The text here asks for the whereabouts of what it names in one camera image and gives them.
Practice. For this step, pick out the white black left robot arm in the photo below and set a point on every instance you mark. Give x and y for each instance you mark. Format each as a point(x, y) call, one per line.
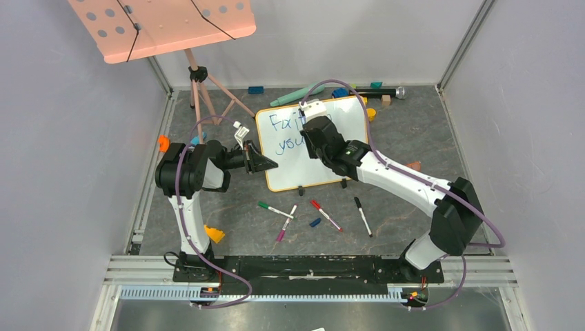
point(184, 172)

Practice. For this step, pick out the yellow wedge block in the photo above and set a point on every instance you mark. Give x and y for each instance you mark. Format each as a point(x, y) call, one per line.
point(214, 234)

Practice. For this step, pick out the blue brick behind board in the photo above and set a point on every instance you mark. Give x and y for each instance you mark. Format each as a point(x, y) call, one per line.
point(339, 93)

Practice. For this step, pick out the tan wooden cube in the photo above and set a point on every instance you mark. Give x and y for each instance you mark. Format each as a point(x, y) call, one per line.
point(385, 100)

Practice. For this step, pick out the yellow framed whiteboard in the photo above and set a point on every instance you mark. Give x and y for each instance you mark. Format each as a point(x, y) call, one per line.
point(280, 140)

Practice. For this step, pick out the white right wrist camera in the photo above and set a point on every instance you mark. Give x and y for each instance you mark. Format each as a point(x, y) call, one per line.
point(313, 109)

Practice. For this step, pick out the pink music stand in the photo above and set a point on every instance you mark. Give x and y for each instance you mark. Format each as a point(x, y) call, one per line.
point(135, 29)

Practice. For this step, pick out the orange toy block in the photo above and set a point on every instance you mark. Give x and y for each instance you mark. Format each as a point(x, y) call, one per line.
point(164, 143)

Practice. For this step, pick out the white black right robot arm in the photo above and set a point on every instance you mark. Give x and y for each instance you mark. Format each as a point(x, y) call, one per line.
point(453, 207)

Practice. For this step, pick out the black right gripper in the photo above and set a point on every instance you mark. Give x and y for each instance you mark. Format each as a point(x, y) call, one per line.
point(315, 125)

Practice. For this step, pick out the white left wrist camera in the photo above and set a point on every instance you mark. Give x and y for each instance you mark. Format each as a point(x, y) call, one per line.
point(240, 133)

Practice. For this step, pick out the green whiteboard marker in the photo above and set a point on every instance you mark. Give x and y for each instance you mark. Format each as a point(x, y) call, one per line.
point(272, 209)

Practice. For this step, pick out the teal toy tube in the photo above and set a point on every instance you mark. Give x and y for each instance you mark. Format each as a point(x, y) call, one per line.
point(296, 95)

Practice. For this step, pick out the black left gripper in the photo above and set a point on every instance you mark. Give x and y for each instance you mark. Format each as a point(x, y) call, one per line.
point(253, 160)

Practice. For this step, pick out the black whiteboard marker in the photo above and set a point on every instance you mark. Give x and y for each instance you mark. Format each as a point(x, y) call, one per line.
point(363, 216)

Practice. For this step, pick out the yellow cylinder toy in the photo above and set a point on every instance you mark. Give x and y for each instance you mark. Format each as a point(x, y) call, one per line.
point(371, 112)

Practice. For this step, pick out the dark blue brick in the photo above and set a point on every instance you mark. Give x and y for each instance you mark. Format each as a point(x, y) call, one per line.
point(255, 90)

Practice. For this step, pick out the red whiteboard marker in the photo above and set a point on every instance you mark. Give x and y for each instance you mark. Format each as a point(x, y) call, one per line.
point(327, 216)

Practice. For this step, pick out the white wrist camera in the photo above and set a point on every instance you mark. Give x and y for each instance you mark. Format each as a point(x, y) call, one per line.
point(240, 133)
point(313, 109)

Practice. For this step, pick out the pink whiteboard marker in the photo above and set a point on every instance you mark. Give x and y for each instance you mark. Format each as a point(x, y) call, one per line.
point(286, 224)

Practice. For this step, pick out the black silver microphone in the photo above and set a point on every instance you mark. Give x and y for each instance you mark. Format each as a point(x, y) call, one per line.
point(377, 93)

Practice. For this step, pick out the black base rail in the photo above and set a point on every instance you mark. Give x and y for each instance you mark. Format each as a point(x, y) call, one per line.
point(305, 275)

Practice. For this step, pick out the teal triangle block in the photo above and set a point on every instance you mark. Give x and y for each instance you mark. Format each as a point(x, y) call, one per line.
point(376, 85)

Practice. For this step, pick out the orange half-round block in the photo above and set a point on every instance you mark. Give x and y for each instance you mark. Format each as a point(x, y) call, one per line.
point(417, 166)

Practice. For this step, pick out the blue marker cap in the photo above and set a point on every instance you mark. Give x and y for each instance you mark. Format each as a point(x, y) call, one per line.
point(315, 222)

